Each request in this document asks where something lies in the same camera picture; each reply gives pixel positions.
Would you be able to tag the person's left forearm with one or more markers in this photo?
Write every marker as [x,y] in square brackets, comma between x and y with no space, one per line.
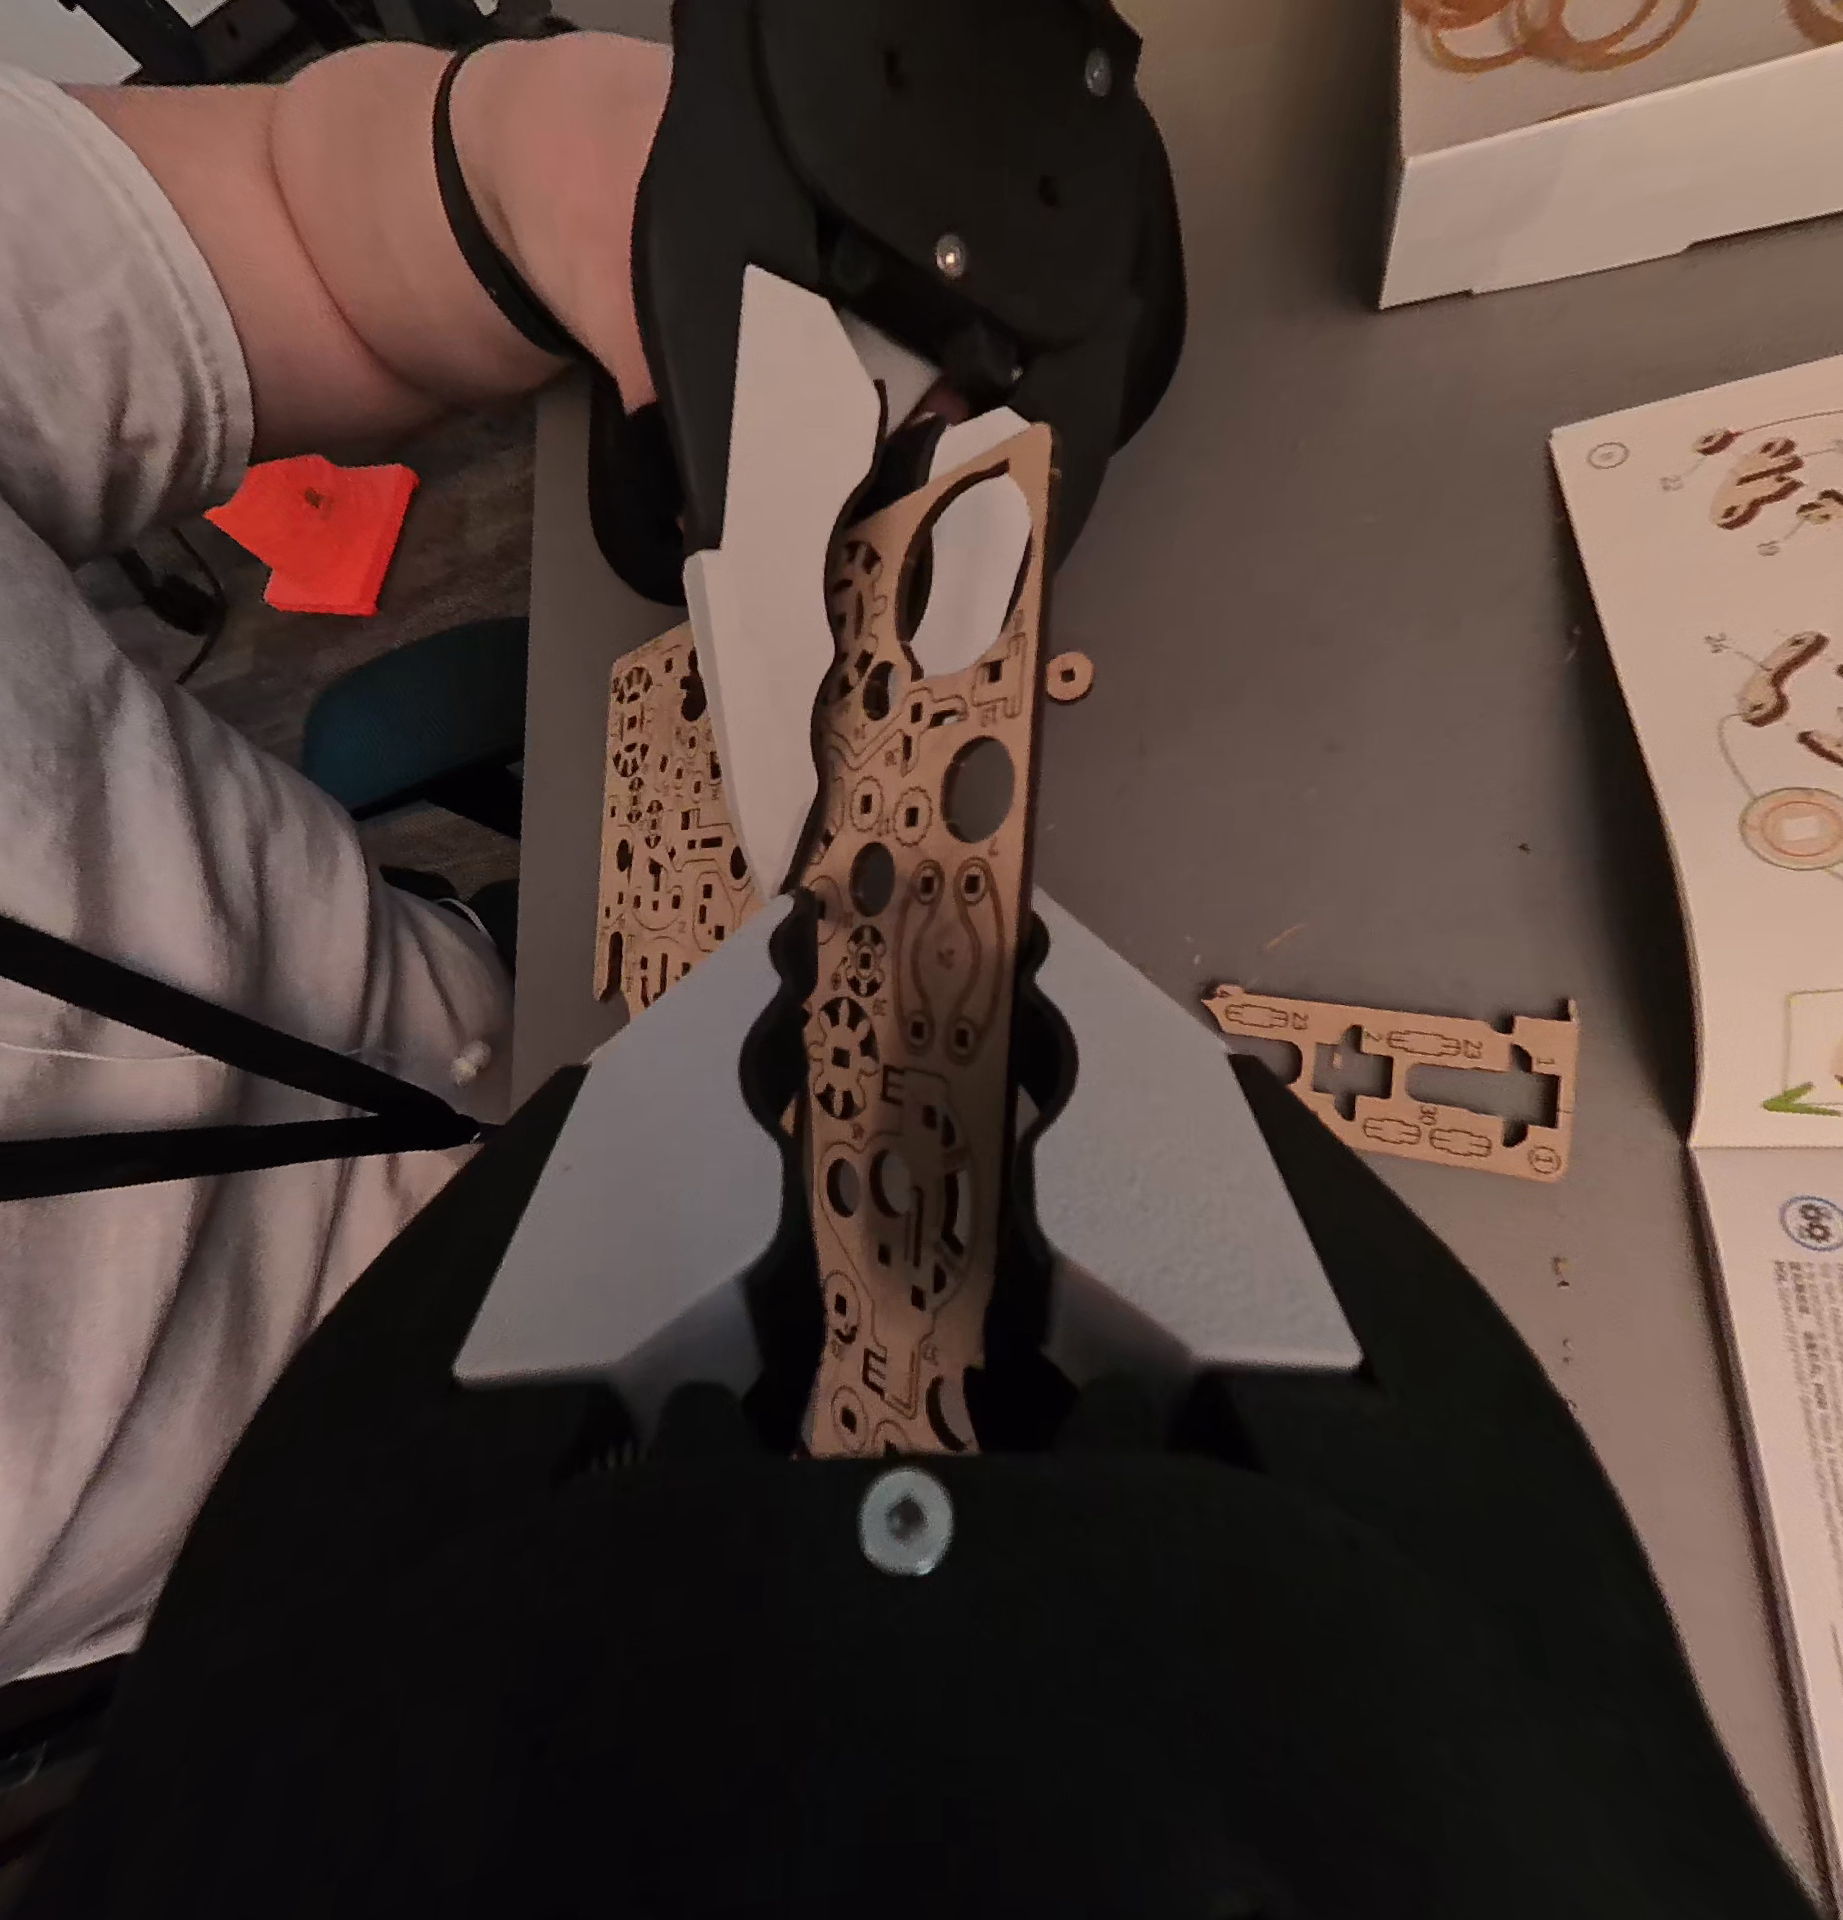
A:
[308,239]

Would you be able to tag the small wooden washer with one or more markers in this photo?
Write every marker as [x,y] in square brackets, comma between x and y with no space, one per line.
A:
[1059,675]

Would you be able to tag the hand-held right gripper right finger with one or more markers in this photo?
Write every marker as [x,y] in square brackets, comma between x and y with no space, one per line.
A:
[1190,1214]

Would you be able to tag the assembly instruction booklet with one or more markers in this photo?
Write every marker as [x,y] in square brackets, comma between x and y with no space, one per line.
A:
[1655,632]

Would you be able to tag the teal chair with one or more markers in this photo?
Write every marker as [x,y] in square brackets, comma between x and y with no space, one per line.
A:
[424,719]

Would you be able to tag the white cardboard kit box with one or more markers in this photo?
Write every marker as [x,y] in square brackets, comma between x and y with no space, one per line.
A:
[1611,167]

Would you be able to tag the laser-cut wooden parts sheet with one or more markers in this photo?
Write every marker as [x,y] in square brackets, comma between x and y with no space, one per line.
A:
[1006,854]
[636,915]

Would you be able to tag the orange plastic piece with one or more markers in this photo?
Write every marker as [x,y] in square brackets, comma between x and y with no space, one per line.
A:
[336,541]

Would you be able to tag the person's grey shirt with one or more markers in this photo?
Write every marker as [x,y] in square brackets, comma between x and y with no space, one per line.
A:
[141,750]

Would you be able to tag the small wooden parts strip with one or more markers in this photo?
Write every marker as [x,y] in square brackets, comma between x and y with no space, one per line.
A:
[1460,1036]

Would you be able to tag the thin black wrist band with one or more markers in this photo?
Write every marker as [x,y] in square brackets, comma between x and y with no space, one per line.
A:
[446,157]

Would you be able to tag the person's left hand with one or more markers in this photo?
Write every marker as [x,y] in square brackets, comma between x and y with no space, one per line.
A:
[576,195]

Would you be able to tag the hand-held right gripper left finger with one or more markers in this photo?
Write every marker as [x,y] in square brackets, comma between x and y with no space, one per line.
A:
[636,1199]

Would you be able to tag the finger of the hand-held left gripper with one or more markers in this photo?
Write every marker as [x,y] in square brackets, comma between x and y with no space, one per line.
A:
[989,569]
[757,495]

